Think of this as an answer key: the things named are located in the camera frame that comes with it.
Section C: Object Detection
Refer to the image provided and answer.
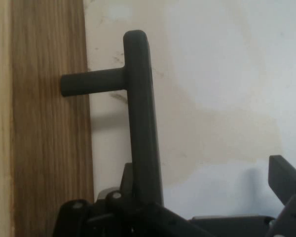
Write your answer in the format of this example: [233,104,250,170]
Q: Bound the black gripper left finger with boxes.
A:
[52,162,192,237]

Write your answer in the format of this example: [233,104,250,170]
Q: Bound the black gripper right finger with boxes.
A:
[265,155,296,237]

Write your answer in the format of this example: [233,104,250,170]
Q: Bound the wooden cabinet door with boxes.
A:
[0,0,165,237]

